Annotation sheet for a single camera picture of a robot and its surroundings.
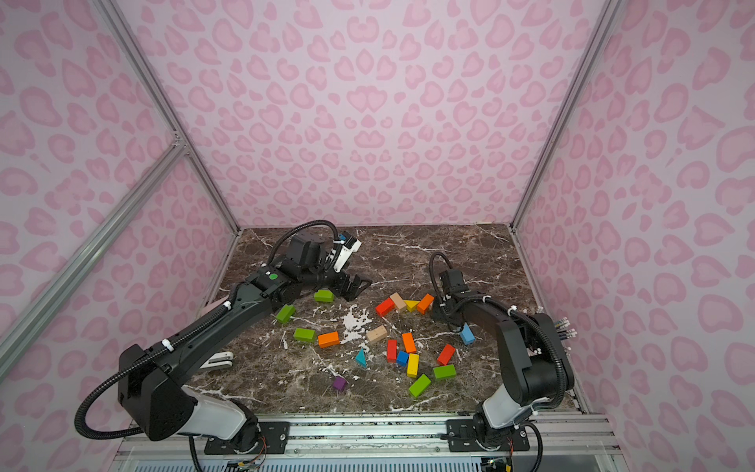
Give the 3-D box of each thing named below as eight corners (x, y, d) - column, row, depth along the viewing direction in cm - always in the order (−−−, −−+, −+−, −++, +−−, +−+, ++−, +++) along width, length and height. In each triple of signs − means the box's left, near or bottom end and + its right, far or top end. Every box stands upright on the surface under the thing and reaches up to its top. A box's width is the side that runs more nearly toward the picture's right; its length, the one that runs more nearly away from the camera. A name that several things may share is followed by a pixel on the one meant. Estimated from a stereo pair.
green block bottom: (416, 400, 80) (416, 398, 79) (408, 391, 82) (408, 388, 80) (431, 384, 83) (432, 381, 81) (423, 375, 84) (424, 373, 83)
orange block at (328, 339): (320, 348, 90) (318, 345, 88) (319, 338, 92) (317, 334, 90) (339, 344, 91) (338, 340, 89) (338, 334, 93) (337, 330, 91)
